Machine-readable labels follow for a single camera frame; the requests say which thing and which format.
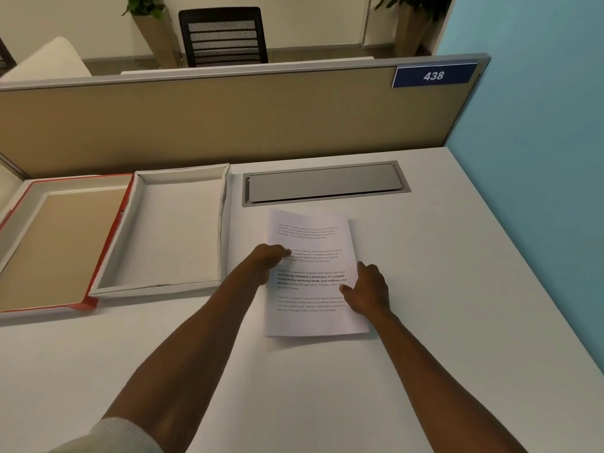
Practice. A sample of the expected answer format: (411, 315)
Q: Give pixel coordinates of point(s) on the white knit sleeve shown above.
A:
(111, 438)

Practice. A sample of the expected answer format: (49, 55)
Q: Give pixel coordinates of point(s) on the white armchair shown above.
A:
(45, 61)

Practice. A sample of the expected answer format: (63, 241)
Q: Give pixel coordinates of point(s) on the blue number sign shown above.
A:
(434, 75)

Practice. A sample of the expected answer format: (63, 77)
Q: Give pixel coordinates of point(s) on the potted plant in tall planter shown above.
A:
(415, 21)
(153, 28)

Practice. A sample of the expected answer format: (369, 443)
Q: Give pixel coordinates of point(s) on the person's right hand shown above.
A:
(371, 291)

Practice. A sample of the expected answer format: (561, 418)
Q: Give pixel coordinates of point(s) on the person's right thumb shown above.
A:
(348, 290)

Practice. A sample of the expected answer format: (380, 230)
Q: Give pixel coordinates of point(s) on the person's right forearm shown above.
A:
(439, 382)

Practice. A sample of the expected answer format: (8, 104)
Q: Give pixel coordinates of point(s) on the white cardboard box tray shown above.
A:
(170, 231)

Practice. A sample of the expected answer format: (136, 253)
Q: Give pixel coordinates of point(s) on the black mesh office chair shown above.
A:
(222, 37)

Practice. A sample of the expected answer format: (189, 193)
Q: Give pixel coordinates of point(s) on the beige desk partition panel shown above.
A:
(226, 117)

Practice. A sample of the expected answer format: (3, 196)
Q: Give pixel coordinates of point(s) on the person's left forearm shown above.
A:
(184, 358)

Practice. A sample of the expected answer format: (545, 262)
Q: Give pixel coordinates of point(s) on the person's left hand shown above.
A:
(262, 267)

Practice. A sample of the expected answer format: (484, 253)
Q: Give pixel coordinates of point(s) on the person's left fingers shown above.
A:
(282, 251)

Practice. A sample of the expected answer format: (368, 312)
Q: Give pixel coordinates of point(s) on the printed white paper sheet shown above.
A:
(311, 273)

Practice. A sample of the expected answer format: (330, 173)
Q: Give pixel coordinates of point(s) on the red-edged cardboard box lid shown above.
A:
(52, 245)

